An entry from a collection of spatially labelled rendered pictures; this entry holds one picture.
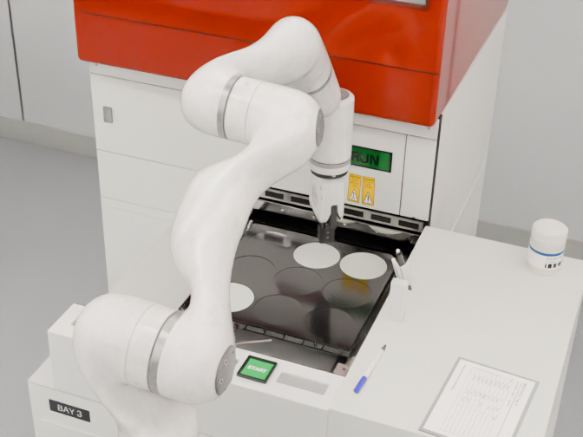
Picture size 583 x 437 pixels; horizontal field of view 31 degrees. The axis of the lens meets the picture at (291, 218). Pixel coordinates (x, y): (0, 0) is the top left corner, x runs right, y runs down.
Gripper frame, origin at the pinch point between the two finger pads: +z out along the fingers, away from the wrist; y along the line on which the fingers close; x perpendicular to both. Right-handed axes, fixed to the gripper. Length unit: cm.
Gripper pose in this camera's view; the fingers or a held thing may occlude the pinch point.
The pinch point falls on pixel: (325, 232)
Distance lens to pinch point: 215.5
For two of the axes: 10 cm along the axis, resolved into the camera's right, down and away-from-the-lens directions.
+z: -0.2, 8.5, 5.3
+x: 9.7, -1.1, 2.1
